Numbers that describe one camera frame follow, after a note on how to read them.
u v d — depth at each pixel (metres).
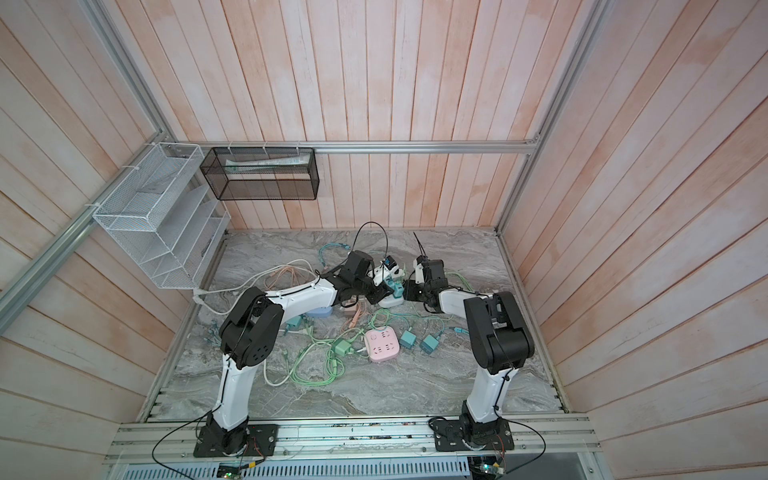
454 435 0.73
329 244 1.16
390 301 0.96
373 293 0.86
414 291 0.90
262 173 1.04
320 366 0.86
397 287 0.94
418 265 0.92
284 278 1.05
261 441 0.73
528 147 0.93
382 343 0.87
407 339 0.88
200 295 1.00
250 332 0.54
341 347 0.86
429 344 0.88
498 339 0.50
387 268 0.84
